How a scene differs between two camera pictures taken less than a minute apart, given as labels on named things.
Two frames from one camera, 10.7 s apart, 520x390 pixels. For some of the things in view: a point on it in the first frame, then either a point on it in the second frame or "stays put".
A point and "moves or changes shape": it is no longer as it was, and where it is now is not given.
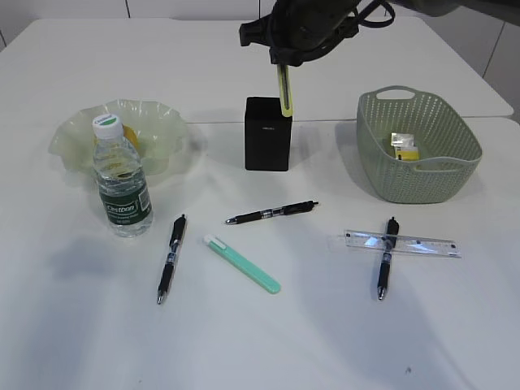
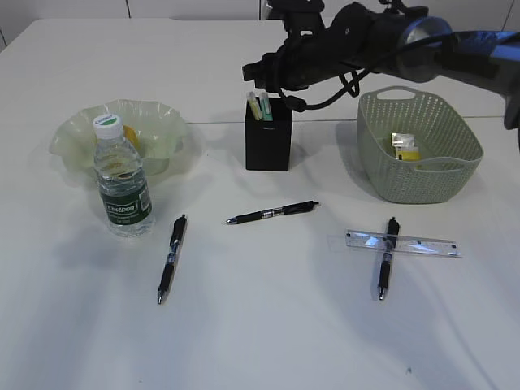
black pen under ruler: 385,265 stays put
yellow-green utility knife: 285,90 moves or changes shape
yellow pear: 131,135 stays put
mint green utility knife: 243,264 to 265,107
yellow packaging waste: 404,146 stays put
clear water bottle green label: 121,178 stays put
